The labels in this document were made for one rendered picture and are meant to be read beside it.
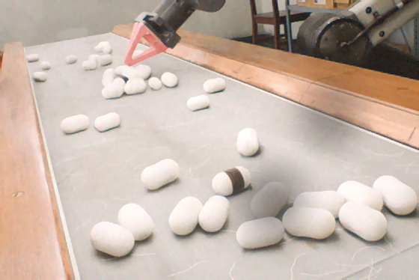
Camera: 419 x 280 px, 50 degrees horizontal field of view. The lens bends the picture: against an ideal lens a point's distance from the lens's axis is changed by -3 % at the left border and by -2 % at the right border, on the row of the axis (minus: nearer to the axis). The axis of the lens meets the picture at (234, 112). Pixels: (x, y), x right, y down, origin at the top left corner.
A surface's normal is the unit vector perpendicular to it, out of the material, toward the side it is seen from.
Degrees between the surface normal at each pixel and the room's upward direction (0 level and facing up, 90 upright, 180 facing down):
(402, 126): 45
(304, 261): 0
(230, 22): 90
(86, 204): 0
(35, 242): 0
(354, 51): 90
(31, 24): 90
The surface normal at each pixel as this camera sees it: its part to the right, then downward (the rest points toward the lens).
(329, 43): 0.16, 0.26
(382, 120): -0.71, -0.51
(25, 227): -0.11, -0.95
